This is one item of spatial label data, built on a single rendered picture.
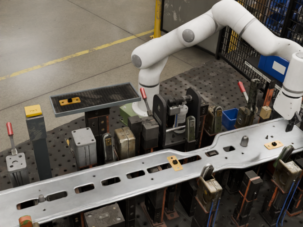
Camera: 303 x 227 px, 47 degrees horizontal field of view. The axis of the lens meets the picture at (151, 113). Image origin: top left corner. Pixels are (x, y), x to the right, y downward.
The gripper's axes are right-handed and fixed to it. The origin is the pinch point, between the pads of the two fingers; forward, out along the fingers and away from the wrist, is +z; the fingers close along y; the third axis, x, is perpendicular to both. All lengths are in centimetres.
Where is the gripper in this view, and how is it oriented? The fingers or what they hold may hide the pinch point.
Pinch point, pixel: (281, 123)
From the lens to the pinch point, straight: 157.8
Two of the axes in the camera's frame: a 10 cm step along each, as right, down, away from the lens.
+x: 9.2, -2.0, 3.4
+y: 3.9, 5.6, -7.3
